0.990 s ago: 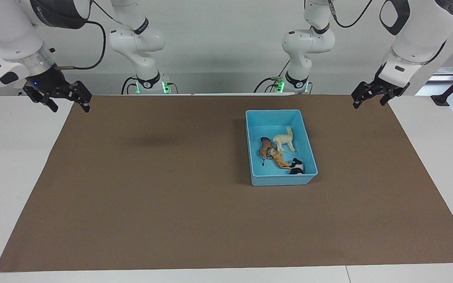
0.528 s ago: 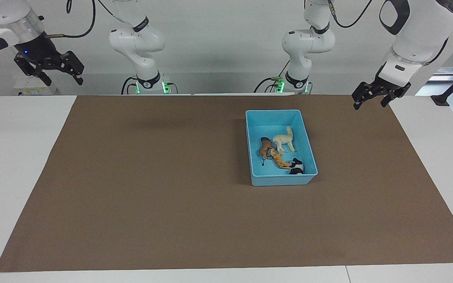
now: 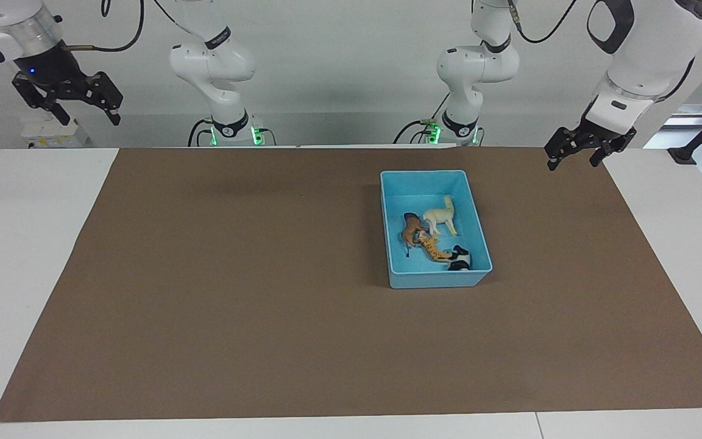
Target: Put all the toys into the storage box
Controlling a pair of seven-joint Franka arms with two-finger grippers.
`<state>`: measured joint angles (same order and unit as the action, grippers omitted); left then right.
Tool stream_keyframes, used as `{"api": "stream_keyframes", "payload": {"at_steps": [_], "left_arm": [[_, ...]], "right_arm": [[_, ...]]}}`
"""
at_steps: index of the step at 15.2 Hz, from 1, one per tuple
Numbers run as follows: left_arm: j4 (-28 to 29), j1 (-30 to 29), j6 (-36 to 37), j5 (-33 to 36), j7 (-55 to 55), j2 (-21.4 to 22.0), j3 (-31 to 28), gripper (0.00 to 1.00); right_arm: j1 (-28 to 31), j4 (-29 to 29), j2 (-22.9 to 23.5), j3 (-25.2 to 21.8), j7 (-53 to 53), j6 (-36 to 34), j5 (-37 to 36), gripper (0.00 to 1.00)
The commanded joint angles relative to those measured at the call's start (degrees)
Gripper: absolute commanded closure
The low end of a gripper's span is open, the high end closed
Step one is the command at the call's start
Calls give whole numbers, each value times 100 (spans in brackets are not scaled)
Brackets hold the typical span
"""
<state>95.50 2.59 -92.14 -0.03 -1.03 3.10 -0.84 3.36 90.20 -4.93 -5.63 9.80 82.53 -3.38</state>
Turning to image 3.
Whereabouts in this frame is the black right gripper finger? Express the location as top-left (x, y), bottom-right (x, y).
top-left (40, 101), bottom-right (71, 126)
top-left (86, 71), bottom-right (124, 127)

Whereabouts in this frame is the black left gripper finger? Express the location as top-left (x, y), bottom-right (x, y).
top-left (590, 137), bottom-right (619, 168)
top-left (545, 127), bottom-right (583, 171)

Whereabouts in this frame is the white horse toy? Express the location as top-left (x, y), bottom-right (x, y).
top-left (422, 195), bottom-right (460, 237)

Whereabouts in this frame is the black white panda toy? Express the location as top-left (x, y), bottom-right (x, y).
top-left (447, 245), bottom-right (472, 271)

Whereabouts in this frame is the orange tiger toy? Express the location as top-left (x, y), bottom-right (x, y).
top-left (418, 230), bottom-right (454, 262)

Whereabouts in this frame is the brown lion toy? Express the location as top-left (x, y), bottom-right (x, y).
top-left (401, 213), bottom-right (431, 257)

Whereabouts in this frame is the white box with yellow label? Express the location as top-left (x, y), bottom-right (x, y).
top-left (20, 117), bottom-right (91, 148)

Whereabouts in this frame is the light blue storage box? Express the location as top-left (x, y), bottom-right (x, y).
top-left (380, 170), bottom-right (494, 290)

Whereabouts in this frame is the brown table mat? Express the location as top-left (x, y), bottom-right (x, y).
top-left (0, 146), bottom-right (702, 423)

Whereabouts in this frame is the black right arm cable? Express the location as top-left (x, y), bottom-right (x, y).
top-left (62, 0), bottom-right (144, 52)

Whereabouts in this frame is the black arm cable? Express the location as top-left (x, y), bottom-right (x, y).
top-left (62, 0), bottom-right (144, 52)
top-left (506, 0), bottom-right (577, 46)

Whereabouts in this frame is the black right base cable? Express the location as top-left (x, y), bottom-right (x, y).
top-left (188, 118), bottom-right (215, 147)

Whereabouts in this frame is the black base cable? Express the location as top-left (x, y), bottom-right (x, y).
top-left (188, 118), bottom-right (215, 147)
top-left (394, 91), bottom-right (449, 145)

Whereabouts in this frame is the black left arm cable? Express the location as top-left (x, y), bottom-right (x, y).
top-left (506, 0), bottom-right (577, 46)

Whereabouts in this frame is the black left base cable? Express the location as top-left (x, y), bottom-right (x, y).
top-left (394, 91), bottom-right (449, 145)

